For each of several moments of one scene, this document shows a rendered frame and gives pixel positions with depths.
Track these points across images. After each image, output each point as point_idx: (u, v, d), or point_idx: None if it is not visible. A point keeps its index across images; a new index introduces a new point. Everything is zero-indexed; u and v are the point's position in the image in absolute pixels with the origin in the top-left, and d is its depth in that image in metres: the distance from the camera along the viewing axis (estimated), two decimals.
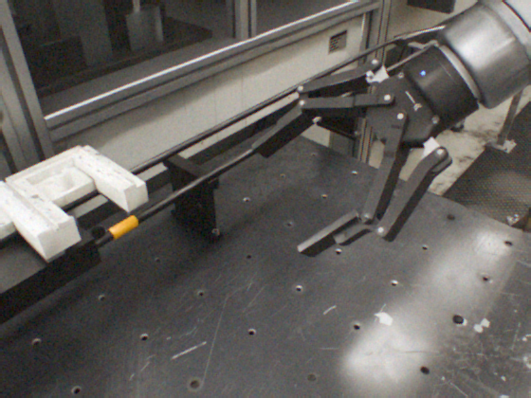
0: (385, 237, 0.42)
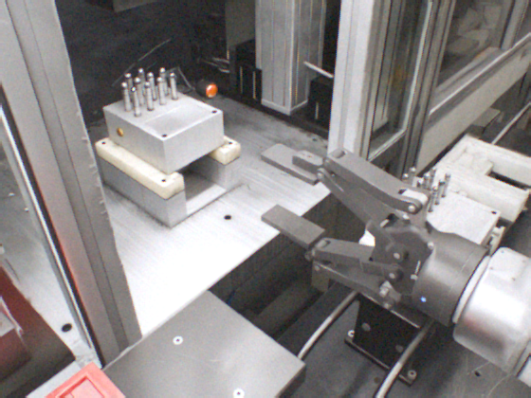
0: (319, 268, 0.51)
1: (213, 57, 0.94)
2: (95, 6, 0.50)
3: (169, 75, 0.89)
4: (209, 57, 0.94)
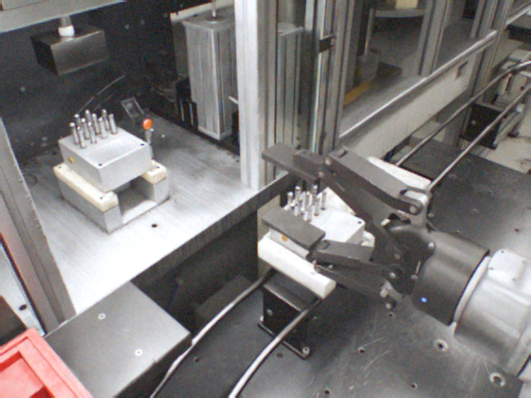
0: (320, 269, 0.51)
1: (165, 87, 1.11)
2: (45, 69, 0.67)
3: (125, 104, 1.06)
4: (161, 87, 1.11)
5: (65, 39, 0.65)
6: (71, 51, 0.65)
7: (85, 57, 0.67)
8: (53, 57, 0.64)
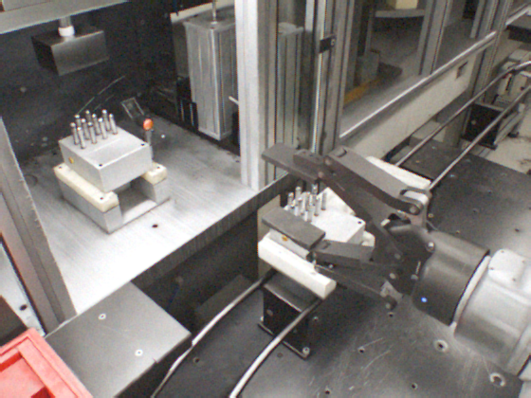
0: (320, 269, 0.51)
1: (165, 87, 1.11)
2: (46, 69, 0.68)
3: (125, 104, 1.06)
4: (161, 87, 1.12)
5: (65, 39, 0.65)
6: (72, 51, 0.66)
7: (85, 57, 0.67)
8: (53, 57, 0.64)
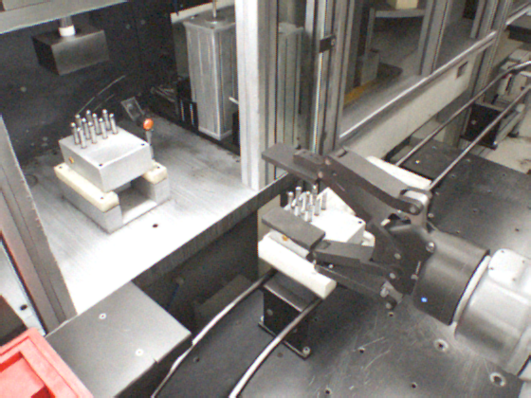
0: (320, 269, 0.51)
1: (165, 87, 1.11)
2: (46, 69, 0.68)
3: (125, 104, 1.06)
4: (161, 87, 1.12)
5: (65, 39, 0.65)
6: (72, 51, 0.66)
7: (85, 57, 0.67)
8: (54, 57, 0.64)
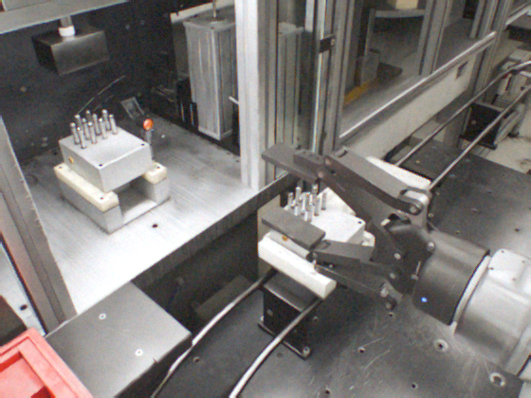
0: (320, 269, 0.51)
1: (165, 87, 1.11)
2: (46, 69, 0.68)
3: (125, 104, 1.06)
4: (161, 87, 1.12)
5: (65, 39, 0.65)
6: (72, 51, 0.66)
7: (85, 57, 0.67)
8: (54, 57, 0.64)
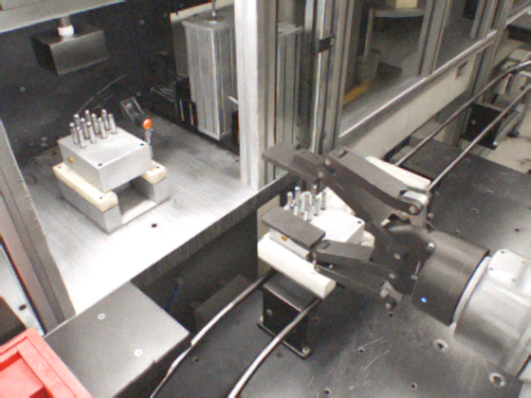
0: (320, 269, 0.51)
1: (165, 87, 1.11)
2: (45, 68, 0.67)
3: (125, 104, 1.06)
4: (161, 87, 1.11)
5: (64, 38, 0.65)
6: (71, 51, 0.65)
7: (84, 56, 0.67)
8: (53, 57, 0.64)
